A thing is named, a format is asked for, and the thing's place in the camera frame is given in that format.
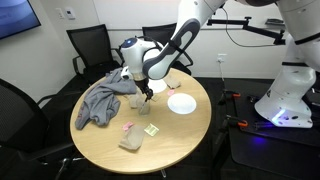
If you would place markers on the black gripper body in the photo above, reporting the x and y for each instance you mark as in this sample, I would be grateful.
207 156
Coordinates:
145 89

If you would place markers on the clear glass cup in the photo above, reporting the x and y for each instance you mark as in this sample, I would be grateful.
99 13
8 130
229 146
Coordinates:
143 107

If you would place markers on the white thermostat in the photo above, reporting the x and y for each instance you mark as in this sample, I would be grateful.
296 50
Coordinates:
70 13

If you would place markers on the grey sweatshirt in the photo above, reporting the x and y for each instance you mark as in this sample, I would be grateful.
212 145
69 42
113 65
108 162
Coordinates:
100 103

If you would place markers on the white power outlet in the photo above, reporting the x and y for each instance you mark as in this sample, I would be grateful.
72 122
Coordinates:
221 58

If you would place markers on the white light switch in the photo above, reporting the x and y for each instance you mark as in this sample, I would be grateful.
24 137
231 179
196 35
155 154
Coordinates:
60 13

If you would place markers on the yellow-green packet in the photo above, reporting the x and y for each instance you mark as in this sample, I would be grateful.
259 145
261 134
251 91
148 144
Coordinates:
151 130

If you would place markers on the orange black clamp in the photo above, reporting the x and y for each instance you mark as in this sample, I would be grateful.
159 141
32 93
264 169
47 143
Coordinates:
233 121
228 94

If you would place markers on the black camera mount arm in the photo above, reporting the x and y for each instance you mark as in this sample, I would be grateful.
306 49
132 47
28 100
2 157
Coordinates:
277 36

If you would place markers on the black office chair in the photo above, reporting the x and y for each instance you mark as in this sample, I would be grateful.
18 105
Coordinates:
96 57
26 128
162 34

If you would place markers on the white round plate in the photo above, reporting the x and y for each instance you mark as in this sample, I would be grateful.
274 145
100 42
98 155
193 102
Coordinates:
157 85
182 103

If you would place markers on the wall monitor screen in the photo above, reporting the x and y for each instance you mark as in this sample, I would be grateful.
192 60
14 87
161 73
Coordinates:
16 16

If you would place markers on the pink packet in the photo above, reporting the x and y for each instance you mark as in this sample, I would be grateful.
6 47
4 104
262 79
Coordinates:
171 92
126 126

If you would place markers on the black base mat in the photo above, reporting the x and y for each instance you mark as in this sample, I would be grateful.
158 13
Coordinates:
274 156

